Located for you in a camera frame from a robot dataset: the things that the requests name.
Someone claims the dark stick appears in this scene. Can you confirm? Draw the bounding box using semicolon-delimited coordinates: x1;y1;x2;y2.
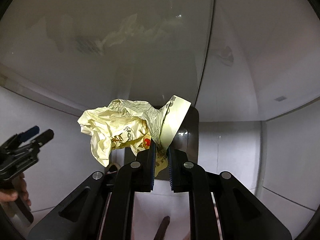
152;216;171;240

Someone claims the person's left hand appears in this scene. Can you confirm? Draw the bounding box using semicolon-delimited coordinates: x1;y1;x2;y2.
0;172;32;207

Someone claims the yellow paper wrapper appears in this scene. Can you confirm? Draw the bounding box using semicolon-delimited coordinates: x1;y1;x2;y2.
77;95;192;178

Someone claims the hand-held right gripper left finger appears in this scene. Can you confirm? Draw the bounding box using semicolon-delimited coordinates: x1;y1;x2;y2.
29;146;157;240

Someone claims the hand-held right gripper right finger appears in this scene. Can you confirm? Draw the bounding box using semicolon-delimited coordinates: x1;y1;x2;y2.
167;147;292;240

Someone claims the dark metal bin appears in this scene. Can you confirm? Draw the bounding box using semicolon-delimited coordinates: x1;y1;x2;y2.
124;106;200;180

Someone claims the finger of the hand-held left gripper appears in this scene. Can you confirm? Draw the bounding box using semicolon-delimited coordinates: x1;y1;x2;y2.
5;126;40;148
24;129;55;153

